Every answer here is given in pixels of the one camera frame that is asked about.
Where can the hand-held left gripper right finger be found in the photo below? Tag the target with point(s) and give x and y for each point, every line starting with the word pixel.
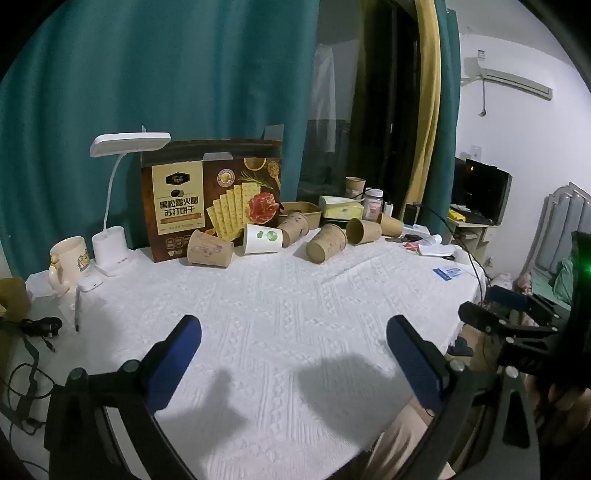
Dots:
pixel 413 364

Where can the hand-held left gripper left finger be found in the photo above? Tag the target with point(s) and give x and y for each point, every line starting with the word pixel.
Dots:
pixel 178 360

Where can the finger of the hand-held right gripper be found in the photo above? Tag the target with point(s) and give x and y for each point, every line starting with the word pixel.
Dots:
pixel 508 295
pixel 482 319

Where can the green bedding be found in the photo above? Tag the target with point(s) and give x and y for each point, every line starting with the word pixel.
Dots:
pixel 561 281

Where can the blue card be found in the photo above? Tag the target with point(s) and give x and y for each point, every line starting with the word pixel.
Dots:
pixel 448 272

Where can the wooden television stand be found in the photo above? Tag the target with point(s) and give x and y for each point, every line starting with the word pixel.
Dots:
pixel 473 233

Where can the person's tan trouser leg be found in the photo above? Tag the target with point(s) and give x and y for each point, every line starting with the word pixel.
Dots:
pixel 401 443

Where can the grey padded headboard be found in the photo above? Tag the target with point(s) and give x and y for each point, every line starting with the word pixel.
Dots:
pixel 561 217

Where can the white papers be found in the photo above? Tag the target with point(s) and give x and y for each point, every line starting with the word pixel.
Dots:
pixel 436 247

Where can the red card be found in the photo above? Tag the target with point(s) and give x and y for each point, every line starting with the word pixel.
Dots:
pixel 411 248

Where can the black television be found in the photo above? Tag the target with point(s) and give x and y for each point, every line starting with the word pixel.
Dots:
pixel 480 189

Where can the grey pen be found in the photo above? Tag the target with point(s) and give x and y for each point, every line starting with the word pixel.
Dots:
pixel 77 311

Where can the brown paper cup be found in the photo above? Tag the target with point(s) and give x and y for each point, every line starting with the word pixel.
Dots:
pixel 391 225
pixel 325 243
pixel 355 185
pixel 293 228
pixel 362 230
pixel 210 249

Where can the small white device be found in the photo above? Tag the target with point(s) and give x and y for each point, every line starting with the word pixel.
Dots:
pixel 90 282

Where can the white textured tablecloth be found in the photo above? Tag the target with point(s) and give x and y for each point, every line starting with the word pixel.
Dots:
pixel 286 314

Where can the black power adapter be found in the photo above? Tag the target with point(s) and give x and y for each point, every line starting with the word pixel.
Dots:
pixel 412 214

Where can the white desk lamp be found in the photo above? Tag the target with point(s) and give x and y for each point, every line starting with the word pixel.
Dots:
pixel 108 249

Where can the small white bottle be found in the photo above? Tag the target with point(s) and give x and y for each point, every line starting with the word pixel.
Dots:
pixel 388 210

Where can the cream ceramic mug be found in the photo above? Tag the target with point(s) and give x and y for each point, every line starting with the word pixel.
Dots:
pixel 74 258

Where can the white paper cup green print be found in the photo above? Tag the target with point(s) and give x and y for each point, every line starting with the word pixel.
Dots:
pixel 261 239

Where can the brown cracker box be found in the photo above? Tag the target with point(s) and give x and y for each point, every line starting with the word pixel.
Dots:
pixel 184 203

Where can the jar with white lid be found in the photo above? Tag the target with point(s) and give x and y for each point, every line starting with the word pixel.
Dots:
pixel 372 203

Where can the yellow tissue box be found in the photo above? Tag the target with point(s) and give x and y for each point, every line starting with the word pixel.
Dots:
pixel 339 207

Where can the brown cardboard box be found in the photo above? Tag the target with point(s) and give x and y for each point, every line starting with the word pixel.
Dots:
pixel 11 300

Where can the narrow teal curtain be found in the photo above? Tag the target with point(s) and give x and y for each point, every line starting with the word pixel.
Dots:
pixel 448 115

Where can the kraft paper bowl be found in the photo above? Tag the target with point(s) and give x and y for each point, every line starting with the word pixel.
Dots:
pixel 304 208

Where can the white air conditioner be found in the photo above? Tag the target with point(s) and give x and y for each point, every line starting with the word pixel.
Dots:
pixel 505 78

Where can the yellow curtain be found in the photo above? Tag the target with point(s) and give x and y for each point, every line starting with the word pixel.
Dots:
pixel 429 92

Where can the dark glass window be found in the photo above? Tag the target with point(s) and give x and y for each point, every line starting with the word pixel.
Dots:
pixel 374 92

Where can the wide teal curtain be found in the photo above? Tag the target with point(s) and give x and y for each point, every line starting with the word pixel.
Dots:
pixel 161 69

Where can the white wall socket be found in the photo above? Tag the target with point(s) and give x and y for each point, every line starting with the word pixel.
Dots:
pixel 475 152

